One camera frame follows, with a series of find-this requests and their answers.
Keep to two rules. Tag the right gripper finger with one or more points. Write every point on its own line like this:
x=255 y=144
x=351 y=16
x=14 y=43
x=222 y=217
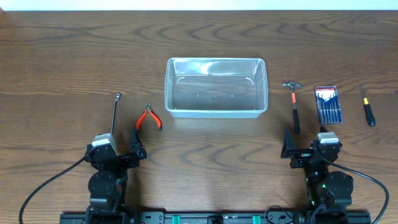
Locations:
x=323 y=129
x=288 y=143

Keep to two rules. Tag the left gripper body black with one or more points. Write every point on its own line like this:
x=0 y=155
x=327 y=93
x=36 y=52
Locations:
x=121 y=158

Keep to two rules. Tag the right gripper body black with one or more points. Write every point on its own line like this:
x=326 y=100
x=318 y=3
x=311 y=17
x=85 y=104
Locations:
x=301 y=157

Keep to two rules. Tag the blue precision screwdriver set case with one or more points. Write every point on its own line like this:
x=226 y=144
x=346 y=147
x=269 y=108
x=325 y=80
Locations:
x=329 y=111

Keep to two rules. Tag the black yellow handled screwdriver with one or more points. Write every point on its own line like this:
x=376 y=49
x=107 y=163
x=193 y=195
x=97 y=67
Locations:
x=367 y=109

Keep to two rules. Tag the claw hammer orange black handle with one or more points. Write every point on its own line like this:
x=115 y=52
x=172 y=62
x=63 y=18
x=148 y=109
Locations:
x=293 y=85

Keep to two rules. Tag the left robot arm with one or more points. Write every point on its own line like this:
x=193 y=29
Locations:
x=108 y=186

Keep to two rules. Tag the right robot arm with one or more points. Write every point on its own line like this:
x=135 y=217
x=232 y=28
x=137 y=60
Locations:
x=328 y=192

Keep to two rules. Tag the clear plastic container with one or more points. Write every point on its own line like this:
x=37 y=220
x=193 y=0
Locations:
x=200 y=87

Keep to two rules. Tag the silver offset ring wrench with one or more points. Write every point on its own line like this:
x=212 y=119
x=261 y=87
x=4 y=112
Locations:
x=117 y=98

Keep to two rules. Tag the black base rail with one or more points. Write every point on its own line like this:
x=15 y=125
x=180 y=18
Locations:
x=271 y=216

